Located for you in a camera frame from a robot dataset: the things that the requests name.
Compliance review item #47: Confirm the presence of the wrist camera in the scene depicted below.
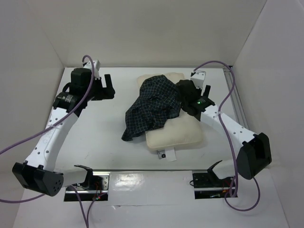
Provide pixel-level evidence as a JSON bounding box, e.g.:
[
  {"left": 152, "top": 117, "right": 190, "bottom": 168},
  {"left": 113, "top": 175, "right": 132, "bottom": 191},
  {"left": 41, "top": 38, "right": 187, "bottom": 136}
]
[
  {"left": 190, "top": 70, "right": 206, "bottom": 89},
  {"left": 83, "top": 60, "right": 101, "bottom": 79}
]

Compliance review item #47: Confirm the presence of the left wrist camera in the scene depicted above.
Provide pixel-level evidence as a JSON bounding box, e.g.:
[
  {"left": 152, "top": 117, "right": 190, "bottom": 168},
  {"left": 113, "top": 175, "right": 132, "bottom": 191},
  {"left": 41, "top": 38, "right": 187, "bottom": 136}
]
[{"left": 83, "top": 60, "right": 101, "bottom": 79}]

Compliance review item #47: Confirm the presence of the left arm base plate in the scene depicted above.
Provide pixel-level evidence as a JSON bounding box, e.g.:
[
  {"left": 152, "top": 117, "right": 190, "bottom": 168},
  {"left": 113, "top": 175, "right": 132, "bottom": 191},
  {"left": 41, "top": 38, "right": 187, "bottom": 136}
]
[{"left": 63, "top": 169, "right": 110, "bottom": 202}]

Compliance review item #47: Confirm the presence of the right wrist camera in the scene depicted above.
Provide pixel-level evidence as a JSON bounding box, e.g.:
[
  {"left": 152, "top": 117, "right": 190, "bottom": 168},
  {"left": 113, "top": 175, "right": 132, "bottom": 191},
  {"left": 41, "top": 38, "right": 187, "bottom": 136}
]
[{"left": 190, "top": 70, "right": 206, "bottom": 89}]

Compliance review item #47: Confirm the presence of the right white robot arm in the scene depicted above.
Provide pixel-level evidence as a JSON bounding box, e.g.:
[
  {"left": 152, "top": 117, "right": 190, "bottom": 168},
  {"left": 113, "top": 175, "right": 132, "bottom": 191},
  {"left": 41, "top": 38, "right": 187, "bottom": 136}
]
[{"left": 176, "top": 80, "right": 272, "bottom": 186}]

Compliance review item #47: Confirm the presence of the dark plaid pillowcase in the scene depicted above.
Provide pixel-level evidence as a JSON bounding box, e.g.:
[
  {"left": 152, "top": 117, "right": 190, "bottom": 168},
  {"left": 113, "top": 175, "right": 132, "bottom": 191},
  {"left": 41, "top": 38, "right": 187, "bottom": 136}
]
[{"left": 122, "top": 75, "right": 181, "bottom": 142}]

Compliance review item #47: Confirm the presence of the aluminium rail right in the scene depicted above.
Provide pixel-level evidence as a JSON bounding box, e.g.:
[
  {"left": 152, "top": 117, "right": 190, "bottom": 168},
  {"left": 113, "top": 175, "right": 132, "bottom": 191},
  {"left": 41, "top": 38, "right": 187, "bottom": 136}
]
[{"left": 223, "top": 68, "right": 249, "bottom": 129}]

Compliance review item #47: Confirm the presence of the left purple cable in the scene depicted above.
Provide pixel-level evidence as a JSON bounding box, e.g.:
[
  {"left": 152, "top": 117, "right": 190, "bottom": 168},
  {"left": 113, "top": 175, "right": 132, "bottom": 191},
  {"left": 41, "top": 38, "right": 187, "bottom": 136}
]
[{"left": 0, "top": 55, "right": 105, "bottom": 225}]

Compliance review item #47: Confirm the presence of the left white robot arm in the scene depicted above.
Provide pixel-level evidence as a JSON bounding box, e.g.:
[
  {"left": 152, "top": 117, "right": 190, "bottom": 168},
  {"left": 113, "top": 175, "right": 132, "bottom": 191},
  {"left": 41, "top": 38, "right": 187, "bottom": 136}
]
[{"left": 12, "top": 68, "right": 115, "bottom": 196}]

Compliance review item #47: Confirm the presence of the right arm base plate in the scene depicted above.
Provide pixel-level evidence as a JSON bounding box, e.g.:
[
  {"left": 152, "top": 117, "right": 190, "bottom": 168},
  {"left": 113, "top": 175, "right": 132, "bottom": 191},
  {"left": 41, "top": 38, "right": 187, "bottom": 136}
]
[{"left": 189, "top": 171, "right": 233, "bottom": 200}]

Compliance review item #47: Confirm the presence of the white pillow care label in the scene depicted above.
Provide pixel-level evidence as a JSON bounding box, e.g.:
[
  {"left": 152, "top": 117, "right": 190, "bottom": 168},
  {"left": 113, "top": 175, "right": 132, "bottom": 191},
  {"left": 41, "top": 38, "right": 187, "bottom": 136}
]
[{"left": 157, "top": 147, "right": 177, "bottom": 162}]

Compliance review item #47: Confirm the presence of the cream pillow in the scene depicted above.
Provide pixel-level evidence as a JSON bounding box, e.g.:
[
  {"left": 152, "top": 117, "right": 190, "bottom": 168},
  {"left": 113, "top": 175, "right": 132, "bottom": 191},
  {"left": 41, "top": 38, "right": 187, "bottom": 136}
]
[{"left": 137, "top": 72, "right": 205, "bottom": 154}]

